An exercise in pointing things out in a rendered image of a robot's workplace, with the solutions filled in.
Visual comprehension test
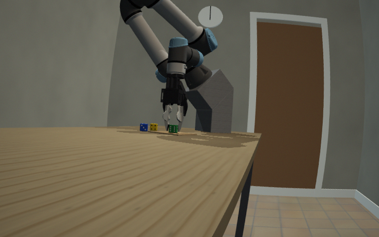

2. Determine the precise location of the yellow die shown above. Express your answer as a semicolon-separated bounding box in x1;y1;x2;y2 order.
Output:
150;123;157;131

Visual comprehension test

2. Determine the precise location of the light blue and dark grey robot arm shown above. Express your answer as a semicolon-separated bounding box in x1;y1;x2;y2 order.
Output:
120;0;218;89

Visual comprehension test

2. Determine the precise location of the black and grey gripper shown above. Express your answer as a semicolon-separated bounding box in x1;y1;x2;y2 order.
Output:
160;74;188;132

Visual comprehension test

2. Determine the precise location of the green die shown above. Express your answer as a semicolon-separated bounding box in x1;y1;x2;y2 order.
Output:
169;125;178;133

